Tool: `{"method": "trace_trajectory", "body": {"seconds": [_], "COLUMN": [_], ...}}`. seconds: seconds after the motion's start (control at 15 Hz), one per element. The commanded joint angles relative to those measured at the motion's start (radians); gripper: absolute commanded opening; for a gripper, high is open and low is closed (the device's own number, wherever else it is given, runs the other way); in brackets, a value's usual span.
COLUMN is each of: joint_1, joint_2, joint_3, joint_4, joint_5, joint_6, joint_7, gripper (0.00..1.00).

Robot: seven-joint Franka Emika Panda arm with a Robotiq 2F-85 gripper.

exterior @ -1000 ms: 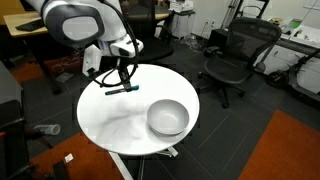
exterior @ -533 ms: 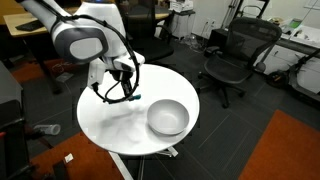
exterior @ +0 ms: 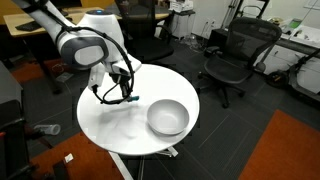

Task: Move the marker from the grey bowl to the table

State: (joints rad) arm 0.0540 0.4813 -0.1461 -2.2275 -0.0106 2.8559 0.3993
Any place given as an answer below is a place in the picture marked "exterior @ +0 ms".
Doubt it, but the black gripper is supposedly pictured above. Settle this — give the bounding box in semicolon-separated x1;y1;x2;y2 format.
111;74;132;99

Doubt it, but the blue teal marker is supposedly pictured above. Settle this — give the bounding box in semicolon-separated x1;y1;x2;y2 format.
127;96;140;102

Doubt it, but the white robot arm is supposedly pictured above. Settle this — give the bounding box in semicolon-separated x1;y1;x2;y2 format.
12;0;141;104

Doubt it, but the grey bowl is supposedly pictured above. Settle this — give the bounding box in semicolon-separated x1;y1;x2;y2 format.
147;99;190;135

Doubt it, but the round white table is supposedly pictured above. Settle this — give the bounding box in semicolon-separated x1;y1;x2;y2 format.
77;64;200;156

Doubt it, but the wooden desk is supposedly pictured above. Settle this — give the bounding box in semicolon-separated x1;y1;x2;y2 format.
3;6;169;38

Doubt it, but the clear plastic bottle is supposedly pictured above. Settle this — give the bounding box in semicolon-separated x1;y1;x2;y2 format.
35;124;61;136

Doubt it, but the black mesh office chair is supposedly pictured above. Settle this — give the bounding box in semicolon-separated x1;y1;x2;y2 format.
198;17;282;108

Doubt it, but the black keyboard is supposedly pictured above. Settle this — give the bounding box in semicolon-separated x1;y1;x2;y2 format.
15;21;41;32

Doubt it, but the black cabinet left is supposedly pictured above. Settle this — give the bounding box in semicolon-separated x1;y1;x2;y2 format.
0;62;31;180

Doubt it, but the black scooter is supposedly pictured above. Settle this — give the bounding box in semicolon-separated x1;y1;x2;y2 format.
266;48;320;101

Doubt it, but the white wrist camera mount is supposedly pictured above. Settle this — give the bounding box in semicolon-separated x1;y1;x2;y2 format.
88;63;106;90

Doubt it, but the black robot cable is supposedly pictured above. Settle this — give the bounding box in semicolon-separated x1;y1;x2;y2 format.
33;0;136;106

